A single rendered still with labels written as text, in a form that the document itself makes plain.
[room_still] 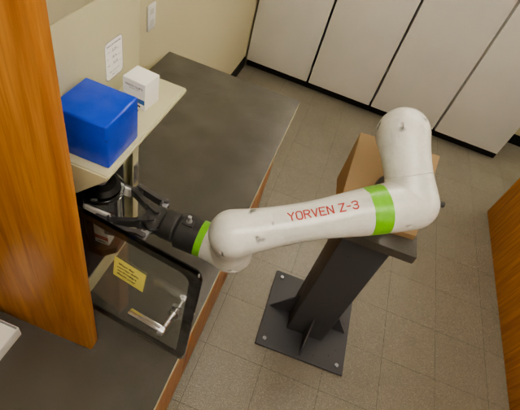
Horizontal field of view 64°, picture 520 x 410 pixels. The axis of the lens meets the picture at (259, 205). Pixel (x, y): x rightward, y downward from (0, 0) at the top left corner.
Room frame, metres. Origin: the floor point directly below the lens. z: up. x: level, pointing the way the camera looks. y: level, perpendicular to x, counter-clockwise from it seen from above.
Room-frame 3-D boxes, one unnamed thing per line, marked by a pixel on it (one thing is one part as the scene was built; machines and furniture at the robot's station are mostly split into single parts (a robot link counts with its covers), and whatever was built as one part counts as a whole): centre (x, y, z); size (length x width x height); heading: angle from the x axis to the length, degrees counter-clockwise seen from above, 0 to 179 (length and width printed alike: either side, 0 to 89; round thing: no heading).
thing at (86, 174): (0.61, 0.30, 1.46); 0.32 x 0.12 x 0.10; 176
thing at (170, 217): (0.62, 0.22, 1.21); 0.09 x 0.08 x 0.07; 86
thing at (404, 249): (1.21, -0.45, 0.92); 0.32 x 0.32 x 0.04; 88
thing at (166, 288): (0.43, 0.20, 1.19); 0.30 x 0.01 x 0.40; 78
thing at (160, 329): (0.39, 0.14, 1.20); 0.10 x 0.05 x 0.03; 78
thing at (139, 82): (0.67, 0.30, 1.54); 0.05 x 0.05 x 0.06; 81
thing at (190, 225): (0.62, 0.15, 1.21); 0.09 x 0.06 x 0.12; 176
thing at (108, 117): (0.52, 0.31, 1.56); 0.10 x 0.10 x 0.09; 86
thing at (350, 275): (1.21, -0.45, 0.45); 0.48 x 0.48 x 0.90; 88
